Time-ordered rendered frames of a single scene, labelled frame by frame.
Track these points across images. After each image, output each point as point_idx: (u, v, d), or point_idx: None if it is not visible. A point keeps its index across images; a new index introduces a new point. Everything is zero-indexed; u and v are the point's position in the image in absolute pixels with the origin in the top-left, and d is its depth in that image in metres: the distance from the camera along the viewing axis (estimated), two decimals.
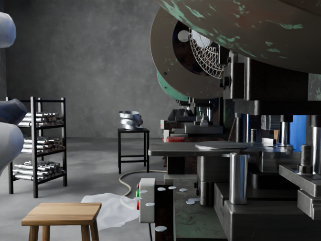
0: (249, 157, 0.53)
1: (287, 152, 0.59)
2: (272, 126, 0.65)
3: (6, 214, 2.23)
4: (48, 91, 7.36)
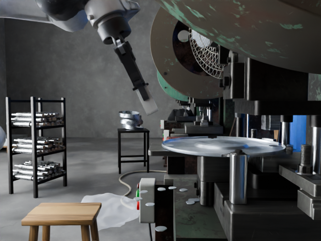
0: (249, 157, 0.53)
1: (287, 152, 0.59)
2: (272, 126, 0.65)
3: (6, 214, 2.23)
4: (48, 91, 7.36)
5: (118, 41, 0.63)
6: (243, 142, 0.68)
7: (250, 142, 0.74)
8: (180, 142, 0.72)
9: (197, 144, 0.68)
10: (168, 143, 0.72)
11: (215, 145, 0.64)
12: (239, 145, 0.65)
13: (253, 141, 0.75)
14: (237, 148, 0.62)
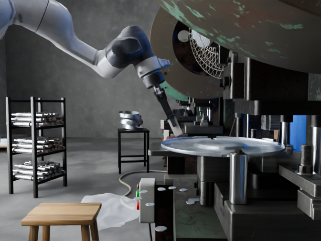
0: (249, 157, 0.52)
1: (287, 152, 0.59)
2: (272, 126, 0.65)
3: (6, 214, 2.23)
4: (48, 91, 7.36)
5: (157, 89, 0.97)
6: (197, 143, 0.68)
7: (186, 149, 0.62)
8: (266, 148, 0.63)
9: (244, 144, 0.68)
10: (279, 147, 0.64)
11: (225, 140, 0.72)
12: (203, 142, 0.71)
13: (180, 149, 0.61)
14: None
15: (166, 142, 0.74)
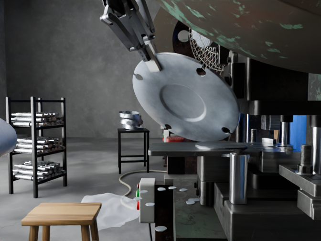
0: (249, 157, 0.53)
1: (287, 152, 0.59)
2: (272, 126, 0.65)
3: (6, 214, 2.23)
4: (48, 91, 7.36)
5: None
6: (192, 90, 0.65)
7: (218, 96, 0.62)
8: (184, 129, 0.78)
9: (176, 114, 0.75)
10: (178, 132, 0.80)
11: (166, 97, 0.72)
12: (179, 88, 0.67)
13: (224, 95, 0.61)
14: (165, 84, 0.68)
15: (181, 57, 0.59)
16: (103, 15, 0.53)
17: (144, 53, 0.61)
